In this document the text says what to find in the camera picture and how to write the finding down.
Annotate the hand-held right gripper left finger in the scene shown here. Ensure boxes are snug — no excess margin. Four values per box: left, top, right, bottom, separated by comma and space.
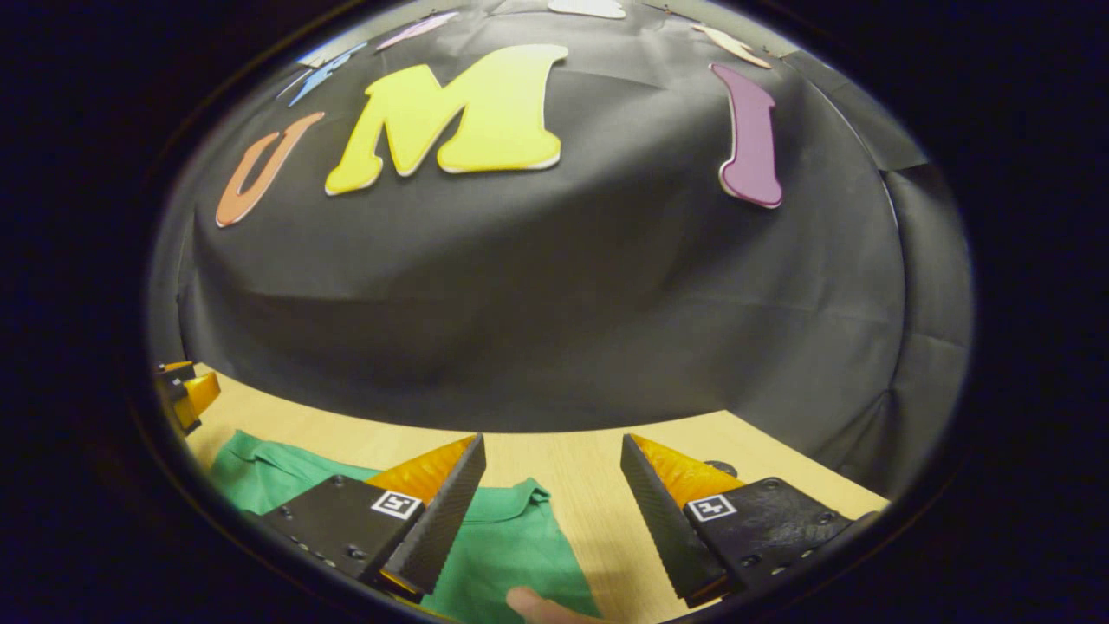
258, 434, 487, 605

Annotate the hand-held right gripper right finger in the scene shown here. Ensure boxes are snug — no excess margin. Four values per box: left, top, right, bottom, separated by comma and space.
619, 434, 854, 609

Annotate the green T-shirt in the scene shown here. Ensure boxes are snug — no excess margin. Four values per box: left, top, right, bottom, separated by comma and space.
208, 431, 603, 624

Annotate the black backdrop cloth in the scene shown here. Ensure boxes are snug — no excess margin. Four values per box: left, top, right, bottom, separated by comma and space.
152, 0, 976, 499

